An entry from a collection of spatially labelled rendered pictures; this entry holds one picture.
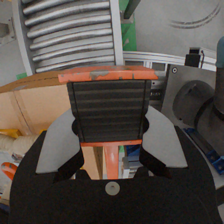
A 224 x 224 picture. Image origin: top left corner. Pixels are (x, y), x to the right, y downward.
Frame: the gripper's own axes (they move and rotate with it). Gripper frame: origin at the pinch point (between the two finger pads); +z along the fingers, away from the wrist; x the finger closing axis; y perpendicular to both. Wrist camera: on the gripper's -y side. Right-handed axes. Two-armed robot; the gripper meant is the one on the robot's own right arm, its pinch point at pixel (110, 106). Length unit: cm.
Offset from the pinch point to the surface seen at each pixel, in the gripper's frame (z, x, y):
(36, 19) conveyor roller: 65, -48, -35
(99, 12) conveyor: 72, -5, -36
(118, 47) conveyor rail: 61, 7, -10
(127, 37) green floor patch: 121, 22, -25
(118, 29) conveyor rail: 61, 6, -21
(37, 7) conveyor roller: 66, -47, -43
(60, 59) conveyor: 71, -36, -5
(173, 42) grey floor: 121, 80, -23
